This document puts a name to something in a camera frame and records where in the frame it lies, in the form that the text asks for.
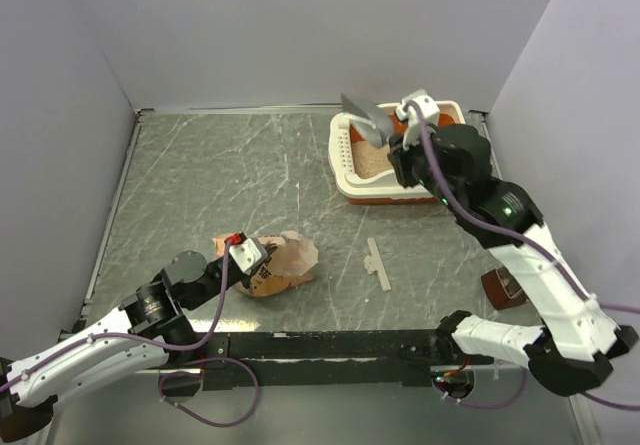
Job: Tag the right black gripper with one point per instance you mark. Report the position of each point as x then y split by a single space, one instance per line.
397 155

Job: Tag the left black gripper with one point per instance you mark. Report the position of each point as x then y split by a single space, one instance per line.
247 279

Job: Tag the pink cat litter bag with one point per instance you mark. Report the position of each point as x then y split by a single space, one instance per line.
291 260

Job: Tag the metal litter scoop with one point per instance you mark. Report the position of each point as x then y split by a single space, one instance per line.
371 122

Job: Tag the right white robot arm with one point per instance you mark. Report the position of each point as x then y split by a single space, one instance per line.
571 350

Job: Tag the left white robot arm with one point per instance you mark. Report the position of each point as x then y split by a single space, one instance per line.
147 329

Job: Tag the cream orange litter box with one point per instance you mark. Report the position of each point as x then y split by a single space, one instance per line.
362 172

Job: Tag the clear plastic bag clip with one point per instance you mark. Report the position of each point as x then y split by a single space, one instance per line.
374 265

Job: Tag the brown dustpan brush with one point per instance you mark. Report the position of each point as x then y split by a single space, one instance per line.
502 289

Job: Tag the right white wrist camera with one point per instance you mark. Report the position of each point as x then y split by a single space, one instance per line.
416 110

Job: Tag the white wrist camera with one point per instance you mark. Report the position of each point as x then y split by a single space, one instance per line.
416 110
247 253

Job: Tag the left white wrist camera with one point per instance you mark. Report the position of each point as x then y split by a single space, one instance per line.
247 253

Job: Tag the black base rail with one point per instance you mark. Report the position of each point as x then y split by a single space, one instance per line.
229 371

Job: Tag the aluminium frame rail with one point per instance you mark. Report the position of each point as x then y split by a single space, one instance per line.
480 340

